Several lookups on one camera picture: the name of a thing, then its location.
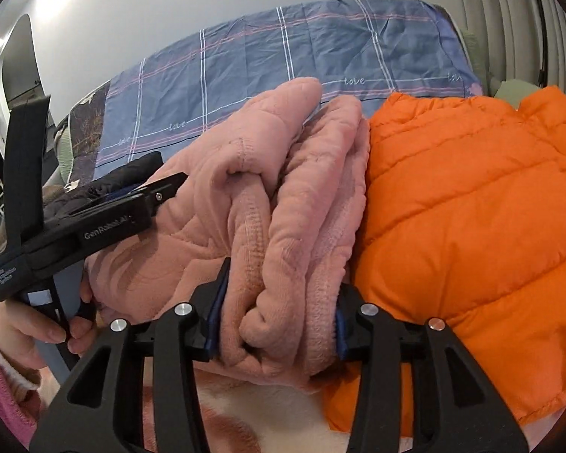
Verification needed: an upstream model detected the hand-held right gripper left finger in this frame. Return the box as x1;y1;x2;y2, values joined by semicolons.
31;257;232;453

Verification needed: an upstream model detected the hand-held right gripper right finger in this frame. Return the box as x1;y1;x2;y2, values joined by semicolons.
332;287;529;453

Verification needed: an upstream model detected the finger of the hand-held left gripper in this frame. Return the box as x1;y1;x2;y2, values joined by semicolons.
141;173;190;219
3;96;52;247

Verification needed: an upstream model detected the pink quilted jacket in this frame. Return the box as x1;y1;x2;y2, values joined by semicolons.
82;78;371;394

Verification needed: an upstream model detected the person's left forearm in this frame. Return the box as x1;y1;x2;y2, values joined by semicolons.
0;321;45;439

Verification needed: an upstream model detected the person's left hand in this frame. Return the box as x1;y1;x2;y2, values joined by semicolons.
0;280;97;381

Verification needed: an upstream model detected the black puffer garment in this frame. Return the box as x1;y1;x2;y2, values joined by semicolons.
42;151;165;227

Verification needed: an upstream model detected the dark patterned quilt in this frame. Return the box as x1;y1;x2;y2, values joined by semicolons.
57;82;111;185

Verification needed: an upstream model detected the cream fleece blanket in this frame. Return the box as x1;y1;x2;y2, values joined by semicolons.
42;354;359;453

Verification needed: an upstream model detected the orange puffer jacket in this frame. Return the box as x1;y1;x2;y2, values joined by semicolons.
323;86;566;437

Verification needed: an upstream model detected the blue plaid duvet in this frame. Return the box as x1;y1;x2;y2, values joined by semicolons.
94;0;482;182

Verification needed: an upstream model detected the green pillow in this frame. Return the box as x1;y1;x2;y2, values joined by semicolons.
462;28;543;102

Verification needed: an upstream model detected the grey pleated curtain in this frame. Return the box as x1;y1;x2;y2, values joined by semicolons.
453;0;566;100

